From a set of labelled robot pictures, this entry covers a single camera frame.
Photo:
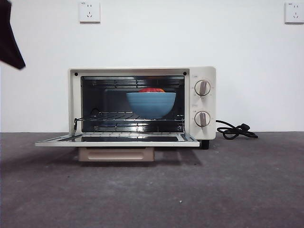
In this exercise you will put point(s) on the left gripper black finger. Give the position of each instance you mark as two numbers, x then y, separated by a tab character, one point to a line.
8	40

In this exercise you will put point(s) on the red apple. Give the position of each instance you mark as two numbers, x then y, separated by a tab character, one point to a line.
152	90

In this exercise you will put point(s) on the blue ribbed bowl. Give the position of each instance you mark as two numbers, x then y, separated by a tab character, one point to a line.
150	104

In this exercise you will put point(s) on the cream Toshiba toaster oven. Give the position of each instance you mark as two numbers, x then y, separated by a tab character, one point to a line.
204	71

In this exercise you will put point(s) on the beige round oven knob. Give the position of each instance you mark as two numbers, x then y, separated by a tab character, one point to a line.
202	118
202	88

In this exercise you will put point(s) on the white wall socket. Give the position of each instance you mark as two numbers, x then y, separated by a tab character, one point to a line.
89	12
295	13

